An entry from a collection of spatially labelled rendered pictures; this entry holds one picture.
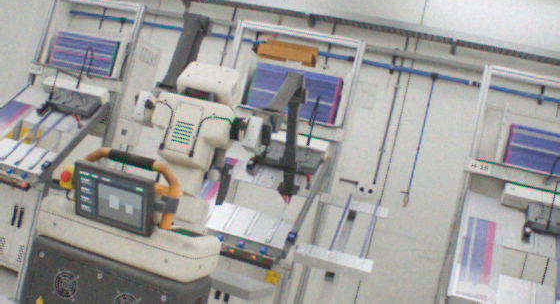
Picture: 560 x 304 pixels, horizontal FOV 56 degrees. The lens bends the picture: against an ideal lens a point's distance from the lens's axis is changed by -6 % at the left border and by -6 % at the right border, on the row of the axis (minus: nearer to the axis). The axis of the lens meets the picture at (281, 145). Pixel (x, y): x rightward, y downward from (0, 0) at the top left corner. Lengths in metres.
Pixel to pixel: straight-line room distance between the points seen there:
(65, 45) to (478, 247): 2.82
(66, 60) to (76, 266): 2.31
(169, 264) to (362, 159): 3.12
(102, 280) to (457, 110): 3.43
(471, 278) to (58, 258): 1.74
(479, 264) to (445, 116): 2.07
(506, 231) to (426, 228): 1.66
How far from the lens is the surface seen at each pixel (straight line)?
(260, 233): 2.69
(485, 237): 2.82
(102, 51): 3.72
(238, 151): 3.14
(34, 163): 3.35
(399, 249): 4.50
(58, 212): 1.77
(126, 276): 1.66
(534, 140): 3.05
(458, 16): 4.77
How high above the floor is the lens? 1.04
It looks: 3 degrees up
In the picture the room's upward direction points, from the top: 14 degrees clockwise
